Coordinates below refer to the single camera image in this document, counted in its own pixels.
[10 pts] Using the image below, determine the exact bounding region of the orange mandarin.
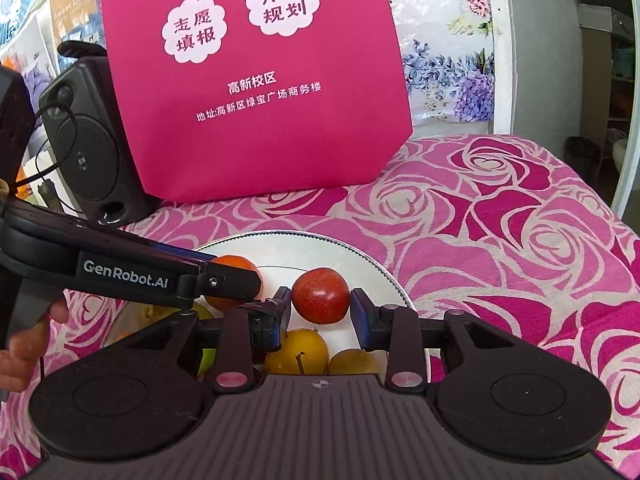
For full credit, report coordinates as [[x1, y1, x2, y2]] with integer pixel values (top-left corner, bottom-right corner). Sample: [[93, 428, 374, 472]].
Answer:
[[205, 255, 262, 314]]

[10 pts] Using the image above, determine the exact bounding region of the yellow orange small citrus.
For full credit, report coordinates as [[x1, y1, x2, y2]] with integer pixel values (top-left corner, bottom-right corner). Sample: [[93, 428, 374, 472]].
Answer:
[[265, 328, 329, 376]]

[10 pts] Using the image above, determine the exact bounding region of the red tomato-like fruit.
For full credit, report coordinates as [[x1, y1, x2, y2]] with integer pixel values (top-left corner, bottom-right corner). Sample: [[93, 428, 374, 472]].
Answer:
[[292, 268, 349, 325]]

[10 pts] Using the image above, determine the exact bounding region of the person's left hand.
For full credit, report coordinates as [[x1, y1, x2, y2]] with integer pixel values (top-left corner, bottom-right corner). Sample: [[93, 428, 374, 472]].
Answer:
[[0, 298, 68, 392]]

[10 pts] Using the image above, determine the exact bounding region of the green apple in plate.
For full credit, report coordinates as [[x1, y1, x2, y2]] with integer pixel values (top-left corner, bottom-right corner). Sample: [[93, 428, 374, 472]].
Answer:
[[198, 349, 217, 376]]

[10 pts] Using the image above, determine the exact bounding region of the yellow green small fruit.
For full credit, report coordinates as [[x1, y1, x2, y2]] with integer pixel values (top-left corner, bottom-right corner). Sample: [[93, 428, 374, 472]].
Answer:
[[326, 349, 380, 375]]

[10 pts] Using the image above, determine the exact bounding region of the white round plate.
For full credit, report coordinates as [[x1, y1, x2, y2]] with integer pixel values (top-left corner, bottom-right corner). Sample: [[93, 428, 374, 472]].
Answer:
[[102, 230, 433, 384]]

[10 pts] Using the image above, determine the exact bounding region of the black portable speaker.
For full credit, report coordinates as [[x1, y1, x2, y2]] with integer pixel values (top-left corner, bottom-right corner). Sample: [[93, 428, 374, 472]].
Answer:
[[39, 40, 160, 226]]

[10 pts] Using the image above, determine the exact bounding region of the pink rose tablecloth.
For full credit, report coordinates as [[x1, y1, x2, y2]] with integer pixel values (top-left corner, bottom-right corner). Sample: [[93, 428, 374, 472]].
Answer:
[[0, 132, 640, 480]]

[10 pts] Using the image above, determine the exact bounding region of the magenta non-woven tote bag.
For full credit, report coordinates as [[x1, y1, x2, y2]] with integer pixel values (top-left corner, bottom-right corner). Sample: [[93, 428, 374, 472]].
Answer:
[[102, 0, 412, 203]]

